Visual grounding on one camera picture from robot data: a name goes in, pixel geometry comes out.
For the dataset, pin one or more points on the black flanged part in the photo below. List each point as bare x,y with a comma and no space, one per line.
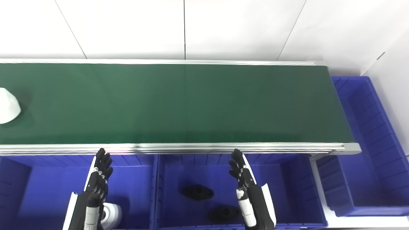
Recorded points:
223,213
198,192

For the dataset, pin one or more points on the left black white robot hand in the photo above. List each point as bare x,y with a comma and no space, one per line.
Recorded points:
96,188

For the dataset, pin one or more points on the blue plastic bin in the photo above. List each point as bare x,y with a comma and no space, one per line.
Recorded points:
48,191
367,166
281,191

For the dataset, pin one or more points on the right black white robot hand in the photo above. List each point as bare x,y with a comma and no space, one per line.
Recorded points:
247,185

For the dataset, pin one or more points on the white cylindrical part with hole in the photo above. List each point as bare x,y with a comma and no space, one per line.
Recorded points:
113,215
8,107

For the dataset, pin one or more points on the green conveyor belt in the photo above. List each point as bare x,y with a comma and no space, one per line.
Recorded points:
191,148
179,102

